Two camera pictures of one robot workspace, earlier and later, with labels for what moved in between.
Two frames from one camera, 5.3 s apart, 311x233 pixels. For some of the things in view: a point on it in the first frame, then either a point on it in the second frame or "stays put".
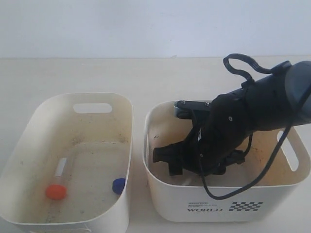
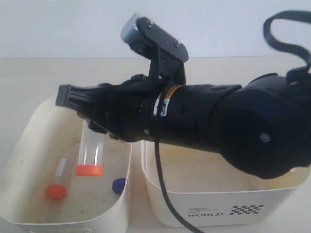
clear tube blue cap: x=118 y=184 stays put
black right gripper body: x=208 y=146 to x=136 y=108
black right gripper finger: x=168 y=154 to x=87 y=99
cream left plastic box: x=69 y=169 stays put
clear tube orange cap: x=187 y=182 to x=90 y=160
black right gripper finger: x=175 y=169 to x=95 y=126
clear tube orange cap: x=58 y=191 stays put
